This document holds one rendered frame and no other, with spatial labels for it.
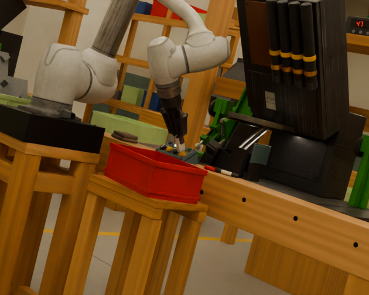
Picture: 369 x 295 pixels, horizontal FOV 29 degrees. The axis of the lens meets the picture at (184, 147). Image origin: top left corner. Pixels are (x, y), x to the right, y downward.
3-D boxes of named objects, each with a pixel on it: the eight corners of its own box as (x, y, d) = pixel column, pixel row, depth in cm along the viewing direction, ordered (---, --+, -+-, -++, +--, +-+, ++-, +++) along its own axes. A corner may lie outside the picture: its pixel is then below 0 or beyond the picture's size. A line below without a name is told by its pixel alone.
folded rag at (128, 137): (137, 144, 297) (139, 137, 297) (121, 140, 293) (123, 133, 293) (126, 139, 306) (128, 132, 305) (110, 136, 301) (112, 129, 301)
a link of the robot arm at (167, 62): (153, 89, 249) (190, 80, 250) (144, 47, 242) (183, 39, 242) (150, 77, 259) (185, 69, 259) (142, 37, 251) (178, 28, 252)
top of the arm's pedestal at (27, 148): (24, 153, 249) (27, 142, 249) (-17, 134, 272) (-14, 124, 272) (98, 164, 271) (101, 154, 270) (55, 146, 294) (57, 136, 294)
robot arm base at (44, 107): (53, 117, 255) (56, 102, 255) (15, 107, 269) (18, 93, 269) (89, 124, 269) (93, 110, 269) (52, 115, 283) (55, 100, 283)
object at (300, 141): (320, 197, 271) (344, 110, 268) (258, 176, 291) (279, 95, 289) (344, 200, 284) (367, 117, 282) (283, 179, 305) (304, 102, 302)
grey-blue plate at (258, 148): (248, 180, 263) (258, 143, 262) (243, 179, 264) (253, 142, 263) (262, 182, 270) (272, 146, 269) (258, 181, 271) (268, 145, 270)
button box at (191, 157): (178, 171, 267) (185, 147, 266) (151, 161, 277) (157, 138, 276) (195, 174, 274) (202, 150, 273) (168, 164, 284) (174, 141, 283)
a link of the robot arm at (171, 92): (166, 87, 249) (169, 102, 252) (184, 76, 254) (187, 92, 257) (149, 82, 255) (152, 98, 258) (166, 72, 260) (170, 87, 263)
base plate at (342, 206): (351, 223, 232) (353, 216, 232) (129, 145, 306) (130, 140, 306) (407, 227, 264) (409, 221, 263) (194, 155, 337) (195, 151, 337)
